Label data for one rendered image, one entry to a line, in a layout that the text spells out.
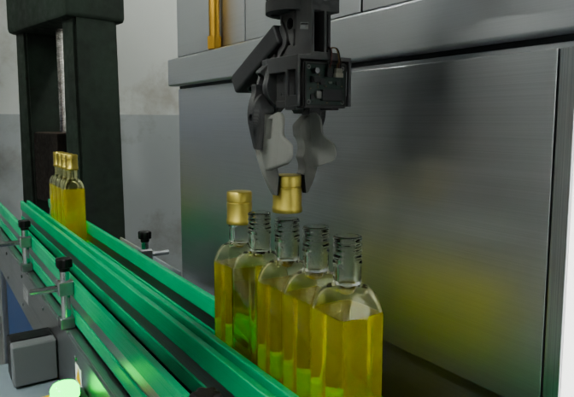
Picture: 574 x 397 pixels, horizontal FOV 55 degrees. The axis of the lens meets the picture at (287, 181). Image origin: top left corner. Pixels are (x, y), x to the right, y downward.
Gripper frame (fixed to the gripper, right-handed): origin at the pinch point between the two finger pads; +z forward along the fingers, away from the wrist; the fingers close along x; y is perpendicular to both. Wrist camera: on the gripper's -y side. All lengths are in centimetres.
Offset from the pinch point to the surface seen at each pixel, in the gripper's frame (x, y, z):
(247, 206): 0.3, -9.9, 4.2
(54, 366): -16, -58, 40
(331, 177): 11.8, -6.5, 0.7
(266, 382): -4.5, 2.4, 22.4
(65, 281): -15, -50, 22
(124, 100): 86, -331, -21
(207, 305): 3.2, -28.9, 23.7
